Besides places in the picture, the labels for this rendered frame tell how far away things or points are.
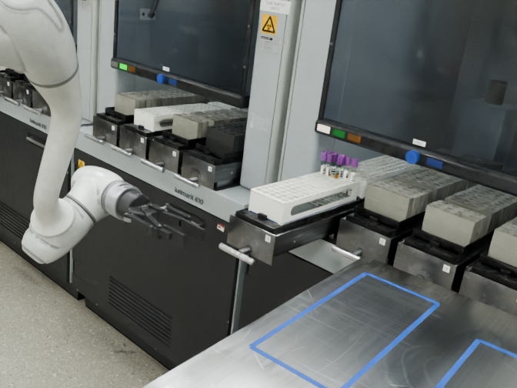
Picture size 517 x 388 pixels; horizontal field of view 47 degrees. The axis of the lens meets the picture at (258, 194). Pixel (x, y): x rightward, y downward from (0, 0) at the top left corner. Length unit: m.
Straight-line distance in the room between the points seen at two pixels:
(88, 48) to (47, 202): 0.94
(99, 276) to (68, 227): 0.78
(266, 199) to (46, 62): 0.52
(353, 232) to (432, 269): 0.20
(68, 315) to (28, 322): 0.14
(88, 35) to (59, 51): 1.11
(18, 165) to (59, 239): 1.14
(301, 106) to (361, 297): 0.64
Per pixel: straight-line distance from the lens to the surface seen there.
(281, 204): 1.26
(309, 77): 1.51
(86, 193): 1.53
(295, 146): 1.55
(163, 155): 1.80
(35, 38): 1.09
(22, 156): 2.56
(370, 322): 0.97
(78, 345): 2.29
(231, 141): 1.68
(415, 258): 1.31
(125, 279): 2.10
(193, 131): 1.80
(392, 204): 1.40
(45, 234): 1.48
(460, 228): 1.33
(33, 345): 2.30
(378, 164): 1.66
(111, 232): 2.11
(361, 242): 1.37
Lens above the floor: 1.30
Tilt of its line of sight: 20 degrees down
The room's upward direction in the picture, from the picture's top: 7 degrees clockwise
